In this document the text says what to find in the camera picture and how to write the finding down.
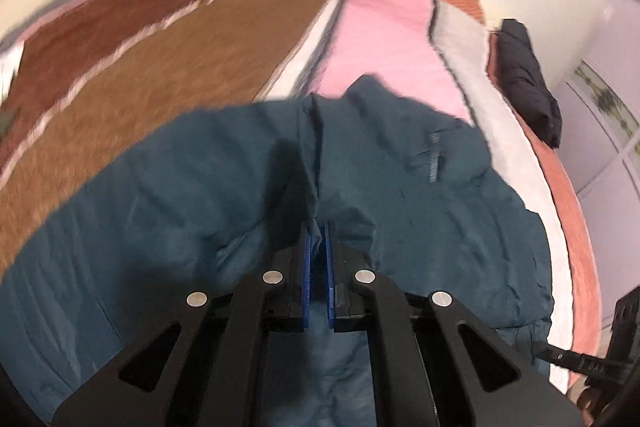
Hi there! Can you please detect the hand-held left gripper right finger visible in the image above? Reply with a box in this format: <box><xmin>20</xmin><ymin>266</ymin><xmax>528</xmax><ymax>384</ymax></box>
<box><xmin>325</xmin><ymin>220</ymin><xmax>583</xmax><ymax>427</ymax></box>

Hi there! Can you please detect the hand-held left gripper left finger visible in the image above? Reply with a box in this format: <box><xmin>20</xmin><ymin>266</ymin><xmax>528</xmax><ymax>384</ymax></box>
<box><xmin>51</xmin><ymin>221</ymin><xmax>313</xmax><ymax>427</ymax></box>

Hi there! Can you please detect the teal puffer jacket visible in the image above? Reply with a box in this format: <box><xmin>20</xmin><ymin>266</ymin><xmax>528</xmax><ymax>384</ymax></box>
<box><xmin>0</xmin><ymin>74</ymin><xmax>553</xmax><ymax>427</ymax></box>

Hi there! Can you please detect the rust red bed sheet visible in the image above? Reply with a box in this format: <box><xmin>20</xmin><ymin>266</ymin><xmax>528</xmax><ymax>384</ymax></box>
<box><xmin>405</xmin><ymin>0</ymin><xmax>603</xmax><ymax>358</ymax></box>

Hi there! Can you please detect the floral glass door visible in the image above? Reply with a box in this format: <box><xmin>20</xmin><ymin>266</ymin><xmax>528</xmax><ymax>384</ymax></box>
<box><xmin>552</xmin><ymin>0</ymin><xmax>640</xmax><ymax>338</ymax></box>

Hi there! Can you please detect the pink white striped blanket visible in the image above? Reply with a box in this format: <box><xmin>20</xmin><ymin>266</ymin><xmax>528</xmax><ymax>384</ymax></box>
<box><xmin>265</xmin><ymin>0</ymin><xmax>576</xmax><ymax>393</ymax></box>

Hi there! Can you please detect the brown fleece blanket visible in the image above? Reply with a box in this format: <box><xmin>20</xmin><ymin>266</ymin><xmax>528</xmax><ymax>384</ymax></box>
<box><xmin>0</xmin><ymin>0</ymin><xmax>346</xmax><ymax>278</ymax></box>

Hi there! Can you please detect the black puffer jacket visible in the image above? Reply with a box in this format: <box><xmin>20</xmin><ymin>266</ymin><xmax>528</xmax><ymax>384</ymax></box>
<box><xmin>492</xmin><ymin>19</ymin><xmax>563</xmax><ymax>150</ymax></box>

